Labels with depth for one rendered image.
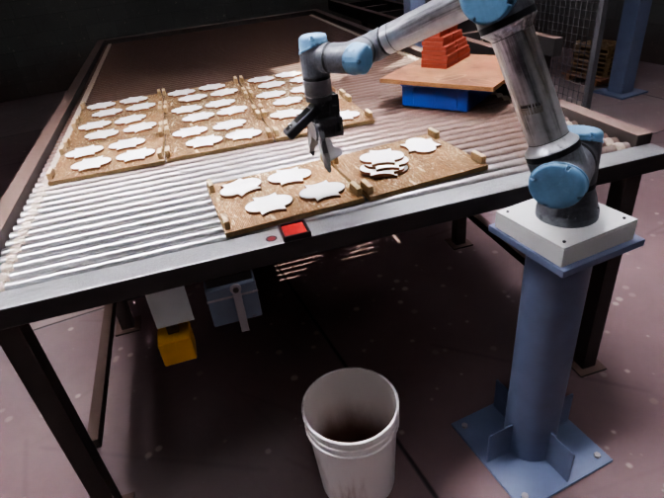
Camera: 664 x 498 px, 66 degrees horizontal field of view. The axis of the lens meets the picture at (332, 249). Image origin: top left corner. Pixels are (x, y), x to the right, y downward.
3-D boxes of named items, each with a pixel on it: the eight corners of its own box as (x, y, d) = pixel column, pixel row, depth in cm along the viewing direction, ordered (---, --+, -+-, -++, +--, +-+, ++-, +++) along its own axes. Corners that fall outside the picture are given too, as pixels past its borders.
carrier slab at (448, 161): (488, 169, 160) (488, 164, 159) (370, 202, 149) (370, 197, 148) (429, 137, 188) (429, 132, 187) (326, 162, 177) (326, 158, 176)
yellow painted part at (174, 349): (198, 359, 143) (176, 291, 131) (165, 367, 141) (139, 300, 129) (196, 340, 150) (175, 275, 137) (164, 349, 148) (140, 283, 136)
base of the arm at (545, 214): (613, 217, 127) (620, 181, 122) (562, 233, 124) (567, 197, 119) (569, 196, 140) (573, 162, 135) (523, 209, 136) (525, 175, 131)
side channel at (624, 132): (646, 159, 170) (653, 131, 165) (631, 163, 168) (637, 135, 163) (319, 20, 503) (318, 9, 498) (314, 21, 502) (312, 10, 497)
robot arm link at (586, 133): (601, 172, 128) (610, 119, 121) (592, 194, 119) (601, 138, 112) (550, 167, 134) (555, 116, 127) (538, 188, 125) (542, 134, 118)
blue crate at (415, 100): (496, 92, 227) (497, 68, 221) (467, 113, 206) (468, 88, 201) (432, 86, 243) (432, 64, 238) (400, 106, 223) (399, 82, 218)
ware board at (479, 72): (535, 60, 226) (535, 56, 225) (493, 92, 193) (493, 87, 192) (432, 55, 253) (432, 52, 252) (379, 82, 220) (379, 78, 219)
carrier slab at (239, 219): (365, 202, 149) (365, 197, 148) (226, 238, 139) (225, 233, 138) (324, 162, 177) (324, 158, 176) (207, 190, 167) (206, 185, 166)
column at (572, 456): (613, 461, 172) (682, 242, 125) (523, 513, 160) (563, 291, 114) (531, 386, 202) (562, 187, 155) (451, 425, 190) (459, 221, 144)
